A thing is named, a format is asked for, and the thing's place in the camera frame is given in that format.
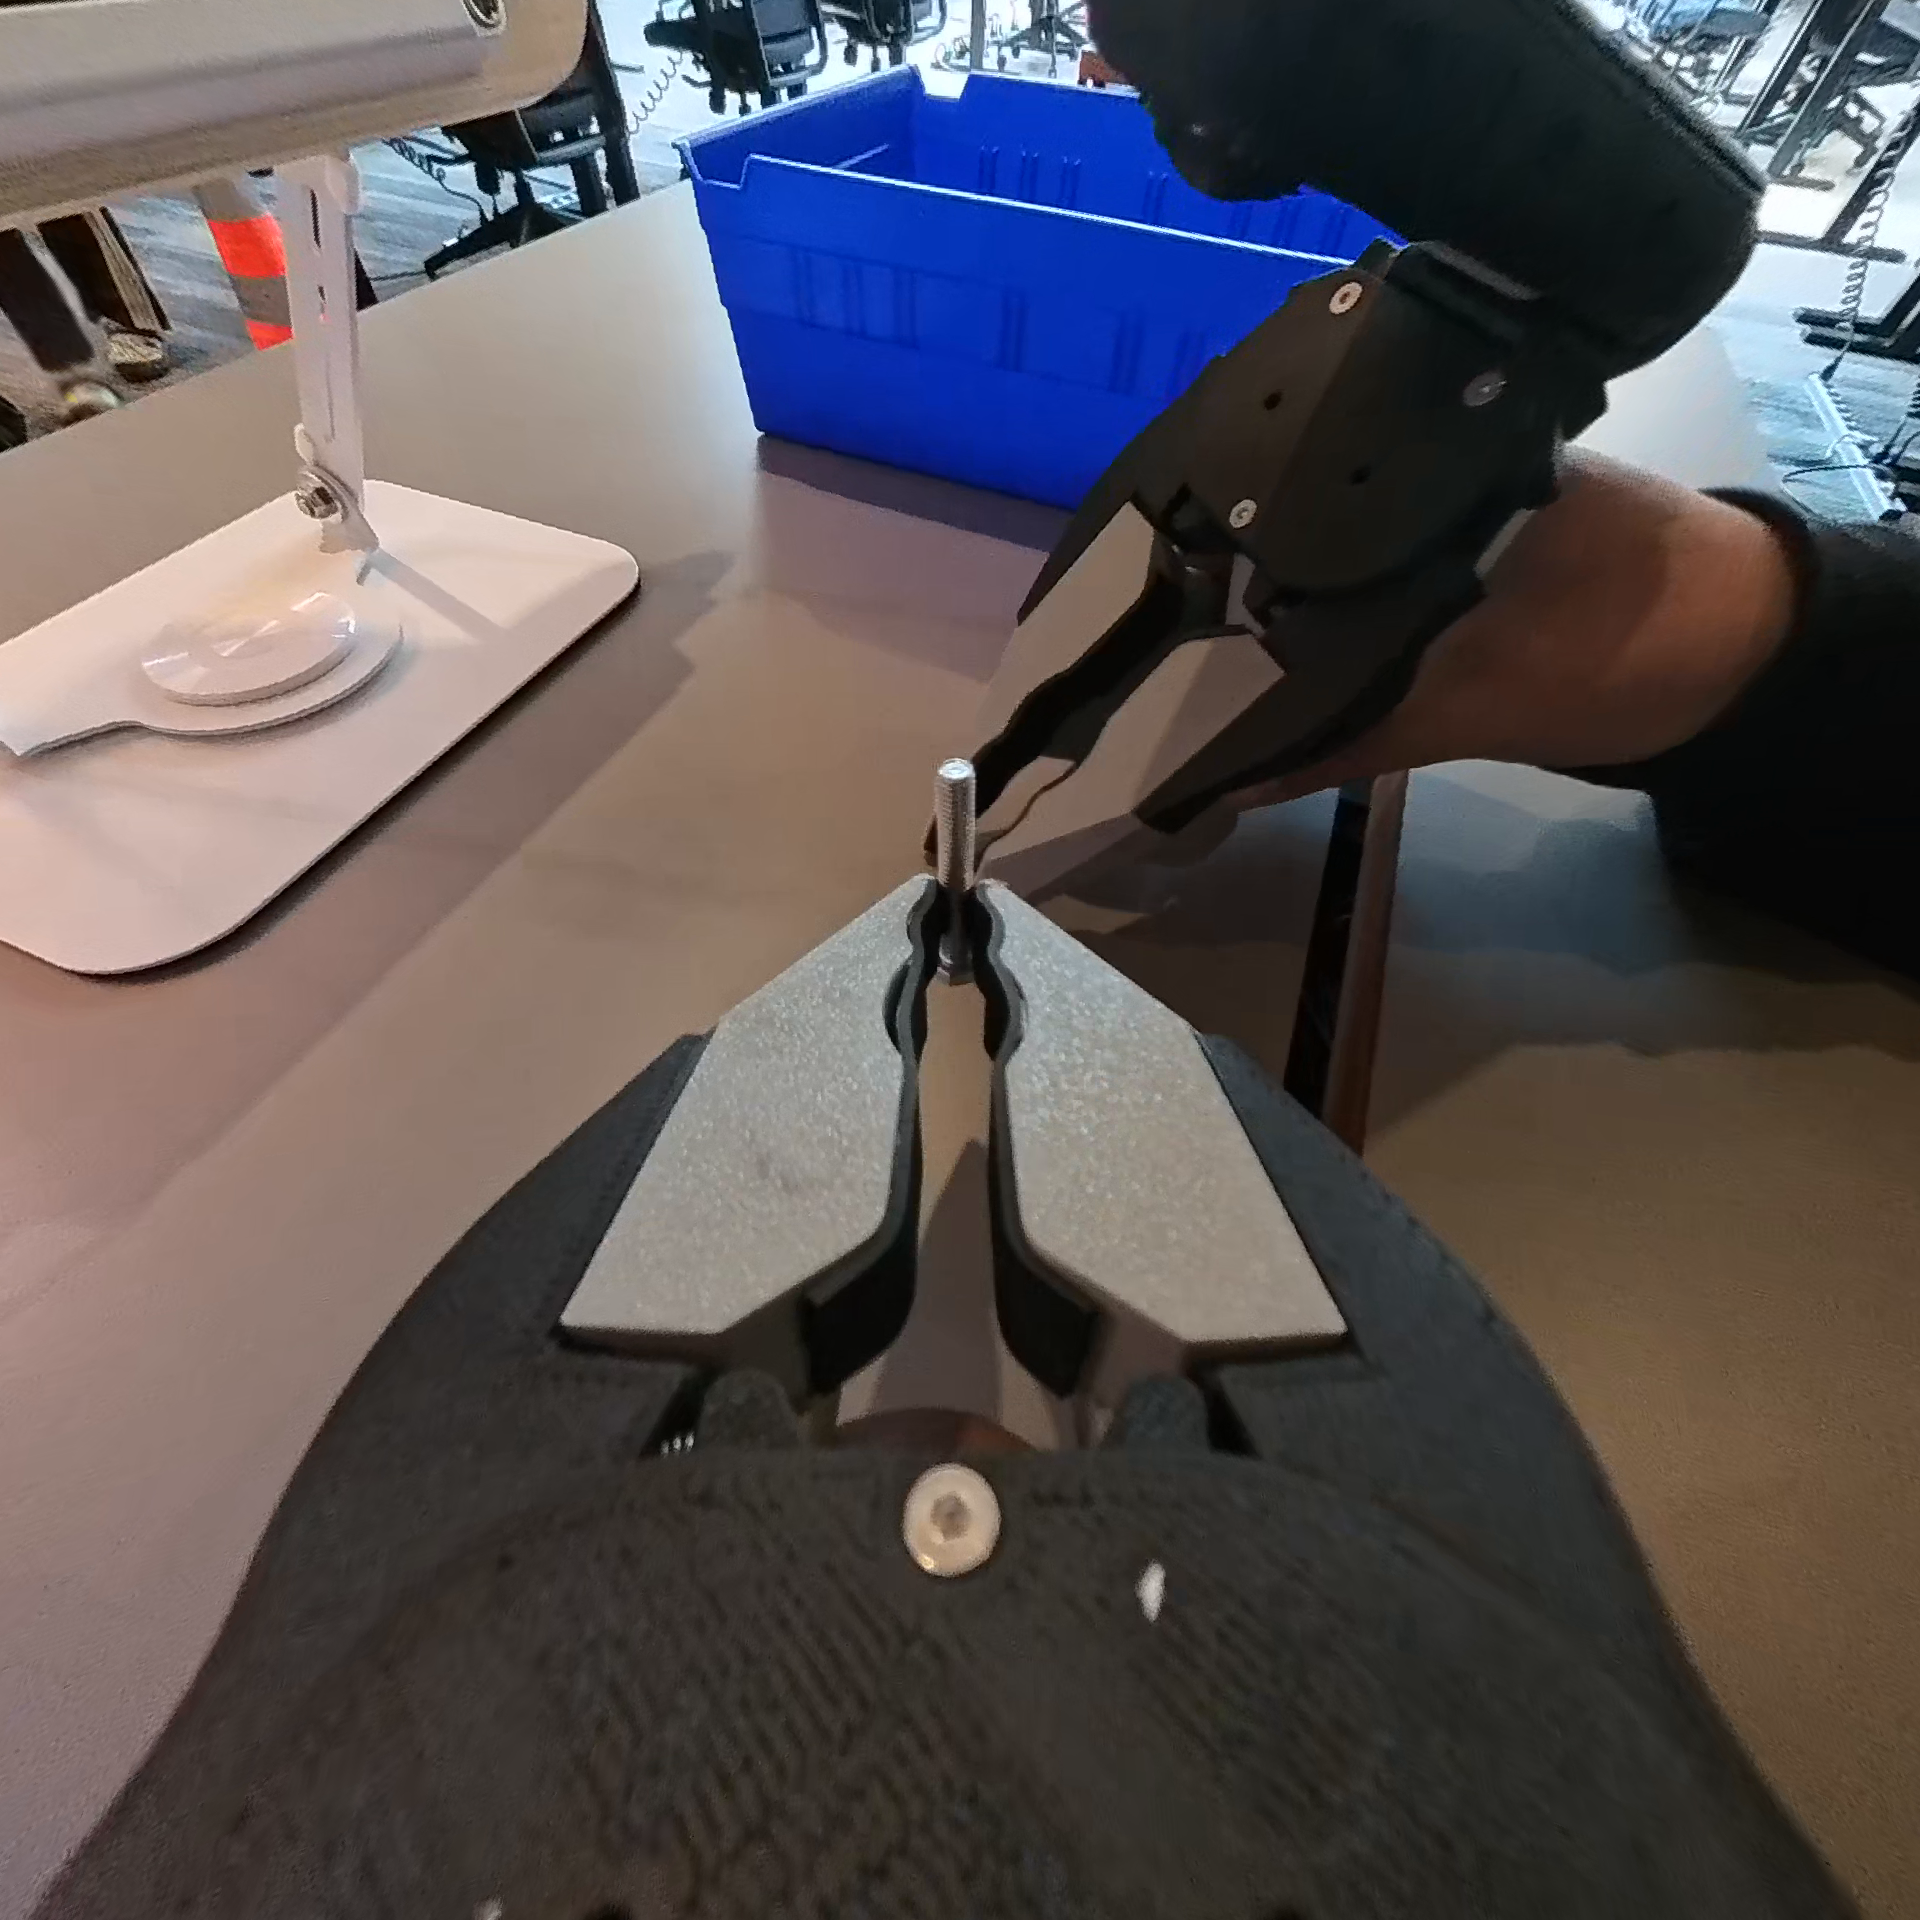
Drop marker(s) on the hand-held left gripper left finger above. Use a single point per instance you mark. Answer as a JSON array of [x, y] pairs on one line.
[[751, 1186]]

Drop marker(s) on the white desk stand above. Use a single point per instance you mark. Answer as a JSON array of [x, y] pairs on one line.
[[301, 751]]

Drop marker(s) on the group of black office chairs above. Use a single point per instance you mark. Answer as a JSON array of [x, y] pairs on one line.
[[525, 149]]

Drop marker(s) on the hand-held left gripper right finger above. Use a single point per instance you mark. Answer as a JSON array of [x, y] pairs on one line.
[[1155, 1186]]

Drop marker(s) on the blue plastic bin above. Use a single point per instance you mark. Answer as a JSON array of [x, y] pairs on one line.
[[930, 331]]

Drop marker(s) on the silver bolt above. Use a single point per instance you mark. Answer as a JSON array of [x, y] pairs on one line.
[[957, 840]]

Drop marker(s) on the orange traffic cone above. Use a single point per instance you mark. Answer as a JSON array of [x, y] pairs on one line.
[[254, 270]]

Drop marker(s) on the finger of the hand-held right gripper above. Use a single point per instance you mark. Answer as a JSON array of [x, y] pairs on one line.
[[1059, 646], [1142, 734]]

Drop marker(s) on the person's right hand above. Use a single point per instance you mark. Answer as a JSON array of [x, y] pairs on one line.
[[1622, 630]]

